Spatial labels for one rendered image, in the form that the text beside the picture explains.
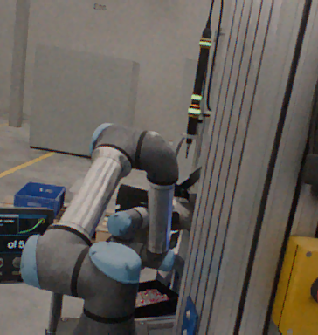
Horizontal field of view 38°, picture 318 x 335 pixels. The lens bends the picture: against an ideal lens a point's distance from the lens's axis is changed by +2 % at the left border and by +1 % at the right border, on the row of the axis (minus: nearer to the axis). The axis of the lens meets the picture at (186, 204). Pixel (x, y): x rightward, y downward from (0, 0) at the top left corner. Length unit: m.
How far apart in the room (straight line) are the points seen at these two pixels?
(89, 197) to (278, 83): 0.66
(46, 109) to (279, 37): 8.69
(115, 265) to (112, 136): 0.44
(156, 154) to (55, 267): 0.43
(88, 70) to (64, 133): 1.27
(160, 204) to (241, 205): 0.74
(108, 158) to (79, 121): 7.82
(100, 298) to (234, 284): 0.42
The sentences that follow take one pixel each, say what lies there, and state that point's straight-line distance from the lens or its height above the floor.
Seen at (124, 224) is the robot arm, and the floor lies 1.19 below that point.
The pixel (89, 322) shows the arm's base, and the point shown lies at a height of 1.11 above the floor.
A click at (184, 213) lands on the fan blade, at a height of 1.18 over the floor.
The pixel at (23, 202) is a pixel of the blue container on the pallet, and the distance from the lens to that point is 4.74.
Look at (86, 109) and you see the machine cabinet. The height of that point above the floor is 0.93.
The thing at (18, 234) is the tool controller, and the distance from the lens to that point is 1.30.
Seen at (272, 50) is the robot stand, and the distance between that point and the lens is 0.61.
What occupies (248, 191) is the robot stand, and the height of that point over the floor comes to 1.52.
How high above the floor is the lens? 1.64
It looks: 14 degrees down
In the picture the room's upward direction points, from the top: 10 degrees clockwise
